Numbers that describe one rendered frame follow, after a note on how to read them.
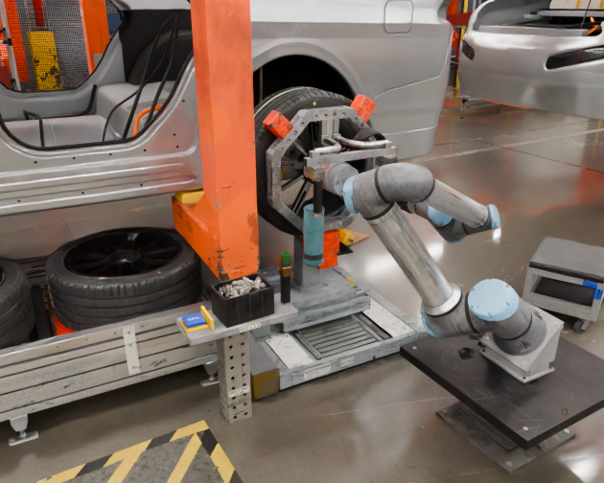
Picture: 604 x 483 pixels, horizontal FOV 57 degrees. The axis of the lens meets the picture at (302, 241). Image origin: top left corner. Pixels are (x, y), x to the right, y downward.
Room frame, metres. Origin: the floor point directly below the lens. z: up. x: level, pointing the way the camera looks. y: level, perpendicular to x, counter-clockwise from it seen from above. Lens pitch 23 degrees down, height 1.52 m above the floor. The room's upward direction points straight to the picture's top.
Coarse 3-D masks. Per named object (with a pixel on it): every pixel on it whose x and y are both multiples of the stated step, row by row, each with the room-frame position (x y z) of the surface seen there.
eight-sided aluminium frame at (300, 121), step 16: (304, 112) 2.31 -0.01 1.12; (320, 112) 2.33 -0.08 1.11; (336, 112) 2.36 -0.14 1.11; (352, 112) 2.40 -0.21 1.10; (272, 144) 2.28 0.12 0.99; (288, 144) 2.26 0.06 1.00; (272, 160) 2.22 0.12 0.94; (368, 160) 2.49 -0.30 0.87; (272, 176) 2.22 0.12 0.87; (272, 192) 2.22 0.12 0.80; (288, 208) 2.26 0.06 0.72; (336, 224) 2.37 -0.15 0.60
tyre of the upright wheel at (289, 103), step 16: (272, 96) 2.52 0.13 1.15; (288, 96) 2.45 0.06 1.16; (304, 96) 2.40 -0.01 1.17; (320, 96) 2.42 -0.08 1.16; (336, 96) 2.46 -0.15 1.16; (288, 112) 2.35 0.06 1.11; (256, 128) 2.36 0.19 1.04; (256, 144) 2.29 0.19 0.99; (256, 160) 2.28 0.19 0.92; (256, 176) 2.28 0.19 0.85; (272, 208) 2.31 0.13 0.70; (272, 224) 2.33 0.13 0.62; (288, 224) 2.35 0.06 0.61
